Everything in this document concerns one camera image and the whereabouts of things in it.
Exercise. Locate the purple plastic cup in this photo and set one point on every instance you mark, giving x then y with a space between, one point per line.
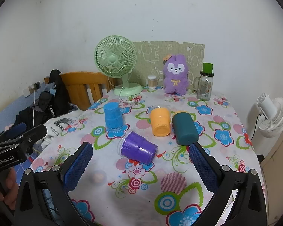
138 149

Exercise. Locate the white standing fan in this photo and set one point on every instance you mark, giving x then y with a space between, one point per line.
276 117

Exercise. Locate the pile of black clothes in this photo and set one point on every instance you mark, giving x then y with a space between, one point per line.
59 98

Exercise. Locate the cotton swab container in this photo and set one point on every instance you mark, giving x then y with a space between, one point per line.
152 82

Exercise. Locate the blue plastic cup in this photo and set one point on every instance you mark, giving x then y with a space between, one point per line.
113 116

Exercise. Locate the wooden chair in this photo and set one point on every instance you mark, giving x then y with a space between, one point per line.
77 87

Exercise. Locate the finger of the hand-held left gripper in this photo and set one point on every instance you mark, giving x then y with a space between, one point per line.
35 133
17 128

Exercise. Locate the orange plastic cup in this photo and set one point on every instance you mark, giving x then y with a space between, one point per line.
160 122

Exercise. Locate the white printed cloth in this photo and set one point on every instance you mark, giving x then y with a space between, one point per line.
61 124

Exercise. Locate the wall power socket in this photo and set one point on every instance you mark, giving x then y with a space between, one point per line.
36 86

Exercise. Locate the purple plush toy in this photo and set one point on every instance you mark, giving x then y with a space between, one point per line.
175 81

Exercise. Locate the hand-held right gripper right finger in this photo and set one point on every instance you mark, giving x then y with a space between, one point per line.
204 167

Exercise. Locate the green desk fan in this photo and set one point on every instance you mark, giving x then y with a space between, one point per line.
114 58

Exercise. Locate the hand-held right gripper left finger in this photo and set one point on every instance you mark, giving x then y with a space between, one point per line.
78 167

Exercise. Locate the glass jar with green lid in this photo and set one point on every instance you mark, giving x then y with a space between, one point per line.
205 87

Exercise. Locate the dark teal plastic cup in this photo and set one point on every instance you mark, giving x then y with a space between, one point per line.
185 129

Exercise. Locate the person's left hand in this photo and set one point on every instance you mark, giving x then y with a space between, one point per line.
12 186

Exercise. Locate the green patterned board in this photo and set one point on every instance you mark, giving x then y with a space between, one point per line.
151 56

